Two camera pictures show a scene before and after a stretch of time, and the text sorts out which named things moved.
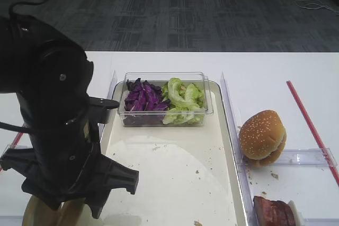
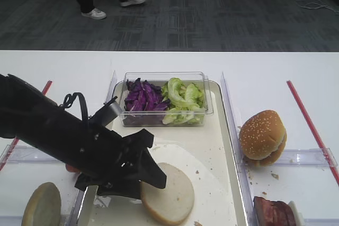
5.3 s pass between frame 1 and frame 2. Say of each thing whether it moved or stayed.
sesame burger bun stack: stayed
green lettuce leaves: stayed
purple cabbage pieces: stayed
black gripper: moved
